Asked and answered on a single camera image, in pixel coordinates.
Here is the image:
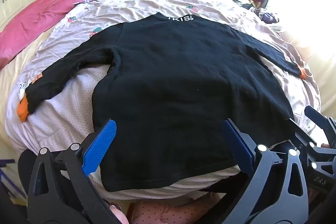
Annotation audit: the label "pink blanket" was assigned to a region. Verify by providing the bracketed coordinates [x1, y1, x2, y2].
[0, 0, 154, 70]

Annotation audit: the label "pink dotted pajama pants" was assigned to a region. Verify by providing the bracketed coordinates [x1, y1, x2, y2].
[127, 194, 226, 224]

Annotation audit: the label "lilac strawberry printed blanket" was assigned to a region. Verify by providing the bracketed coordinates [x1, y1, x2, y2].
[5, 0, 323, 201]

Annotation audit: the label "black sweater with orange cuffs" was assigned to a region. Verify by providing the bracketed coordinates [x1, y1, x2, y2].
[17, 13, 307, 192]

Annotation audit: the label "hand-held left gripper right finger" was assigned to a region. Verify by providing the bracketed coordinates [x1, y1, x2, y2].
[222, 118, 311, 224]

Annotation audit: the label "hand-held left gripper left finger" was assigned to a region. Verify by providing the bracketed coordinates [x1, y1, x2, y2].
[26, 119, 124, 224]

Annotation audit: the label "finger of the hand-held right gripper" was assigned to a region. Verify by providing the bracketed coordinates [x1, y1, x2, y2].
[304, 105, 336, 135]
[288, 118, 336, 169]

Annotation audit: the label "heap of lilac clothes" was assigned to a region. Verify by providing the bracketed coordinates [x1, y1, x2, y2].
[259, 9, 282, 31]

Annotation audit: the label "person's left hand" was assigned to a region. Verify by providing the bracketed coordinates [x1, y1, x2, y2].
[108, 202, 130, 224]

